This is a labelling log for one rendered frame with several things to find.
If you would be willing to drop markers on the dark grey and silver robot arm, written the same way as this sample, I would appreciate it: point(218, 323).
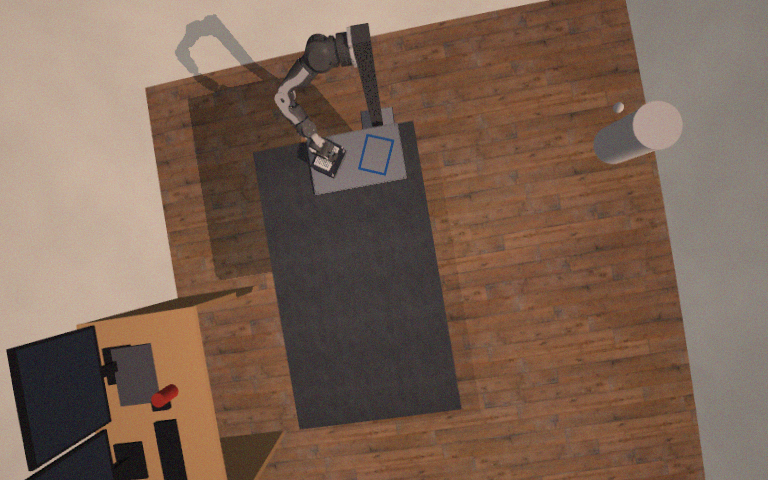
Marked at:
point(320, 57)

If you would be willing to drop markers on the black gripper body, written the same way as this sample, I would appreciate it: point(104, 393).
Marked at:
point(326, 150)

